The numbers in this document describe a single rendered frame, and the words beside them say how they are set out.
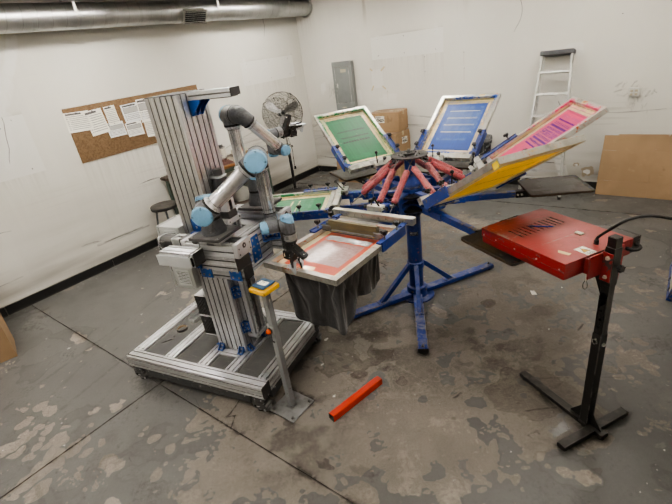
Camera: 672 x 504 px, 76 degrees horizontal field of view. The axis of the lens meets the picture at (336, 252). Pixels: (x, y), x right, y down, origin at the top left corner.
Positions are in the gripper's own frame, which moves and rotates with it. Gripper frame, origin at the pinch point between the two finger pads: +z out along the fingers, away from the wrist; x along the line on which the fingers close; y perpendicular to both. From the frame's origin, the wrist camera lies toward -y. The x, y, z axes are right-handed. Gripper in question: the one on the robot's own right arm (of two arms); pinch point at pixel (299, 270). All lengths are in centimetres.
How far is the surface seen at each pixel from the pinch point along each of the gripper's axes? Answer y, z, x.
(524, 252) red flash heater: -114, -9, -51
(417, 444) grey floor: -75, 98, 4
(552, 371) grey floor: -126, 98, -93
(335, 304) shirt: -17.6, 23.6, -7.7
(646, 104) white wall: -133, -10, -471
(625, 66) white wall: -107, -53, -471
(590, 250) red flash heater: -142, -13, -58
